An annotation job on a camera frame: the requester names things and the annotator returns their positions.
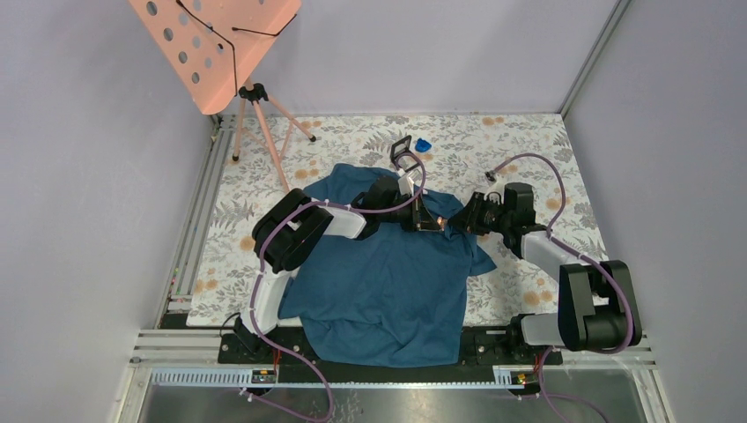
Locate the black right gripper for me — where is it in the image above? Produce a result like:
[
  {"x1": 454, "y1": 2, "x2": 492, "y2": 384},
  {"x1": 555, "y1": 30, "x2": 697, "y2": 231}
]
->
[{"x1": 447, "y1": 192, "x2": 512, "y2": 236}]

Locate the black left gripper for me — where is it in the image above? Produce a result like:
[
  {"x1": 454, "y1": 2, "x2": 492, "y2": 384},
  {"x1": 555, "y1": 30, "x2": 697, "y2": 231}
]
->
[{"x1": 378, "y1": 191, "x2": 441, "y2": 233}]

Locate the blue shirt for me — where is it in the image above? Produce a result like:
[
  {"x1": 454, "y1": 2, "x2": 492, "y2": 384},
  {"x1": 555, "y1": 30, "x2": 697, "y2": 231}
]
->
[{"x1": 277, "y1": 163, "x2": 497, "y2": 369}]

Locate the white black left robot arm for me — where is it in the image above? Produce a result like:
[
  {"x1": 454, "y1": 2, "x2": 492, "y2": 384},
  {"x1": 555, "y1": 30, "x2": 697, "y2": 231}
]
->
[{"x1": 236, "y1": 175, "x2": 447, "y2": 362}]

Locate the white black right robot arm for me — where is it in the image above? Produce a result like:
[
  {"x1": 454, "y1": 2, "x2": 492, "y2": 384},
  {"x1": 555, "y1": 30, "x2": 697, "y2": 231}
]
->
[{"x1": 447, "y1": 182, "x2": 642, "y2": 363}]

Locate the black square brooch box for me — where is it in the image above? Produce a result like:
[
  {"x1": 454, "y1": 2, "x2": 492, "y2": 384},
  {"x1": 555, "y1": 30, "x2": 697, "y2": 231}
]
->
[{"x1": 389, "y1": 135, "x2": 419, "y2": 172}]

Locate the small blue brooch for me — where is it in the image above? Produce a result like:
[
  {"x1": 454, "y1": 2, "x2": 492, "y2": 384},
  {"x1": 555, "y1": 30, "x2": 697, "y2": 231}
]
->
[{"x1": 415, "y1": 137, "x2": 433, "y2": 153}]

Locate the floral patterned table mat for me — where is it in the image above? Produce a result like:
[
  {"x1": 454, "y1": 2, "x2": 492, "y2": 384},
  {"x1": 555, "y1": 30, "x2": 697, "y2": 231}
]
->
[{"x1": 187, "y1": 115, "x2": 607, "y2": 327}]

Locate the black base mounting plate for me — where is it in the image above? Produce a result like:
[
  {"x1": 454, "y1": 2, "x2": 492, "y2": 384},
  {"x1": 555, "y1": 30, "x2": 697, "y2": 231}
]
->
[{"x1": 218, "y1": 326, "x2": 544, "y2": 382}]

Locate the pink music stand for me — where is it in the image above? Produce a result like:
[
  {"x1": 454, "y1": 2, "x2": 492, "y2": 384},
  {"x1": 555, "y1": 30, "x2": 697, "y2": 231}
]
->
[{"x1": 129, "y1": 0, "x2": 316, "y2": 191}]

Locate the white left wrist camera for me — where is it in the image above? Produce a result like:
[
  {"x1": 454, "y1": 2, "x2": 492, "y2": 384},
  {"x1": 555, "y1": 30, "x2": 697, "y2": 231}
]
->
[{"x1": 397, "y1": 169, "x2": 422, "y2": 197}]

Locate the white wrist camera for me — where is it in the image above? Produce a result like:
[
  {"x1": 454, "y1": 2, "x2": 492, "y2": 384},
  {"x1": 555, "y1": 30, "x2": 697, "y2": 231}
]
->
[
  {"x1": 484, "y1": 172, "x2": 506, "y2": 204},
  {"x1": 397, "y1": 169, "x2": 422, "y2": 197}
]

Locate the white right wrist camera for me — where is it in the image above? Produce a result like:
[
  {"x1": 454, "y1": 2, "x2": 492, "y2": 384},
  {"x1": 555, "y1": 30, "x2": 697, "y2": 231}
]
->
[{"x1": 484, "y1": 172, "x2": 506, "y2": 204}]

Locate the white slotted cable duct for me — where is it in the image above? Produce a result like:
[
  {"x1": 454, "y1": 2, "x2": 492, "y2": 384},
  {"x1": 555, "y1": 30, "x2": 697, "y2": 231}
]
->
[{"x1": 151, "y1": 366, "x2": 526, "y2": 390}]

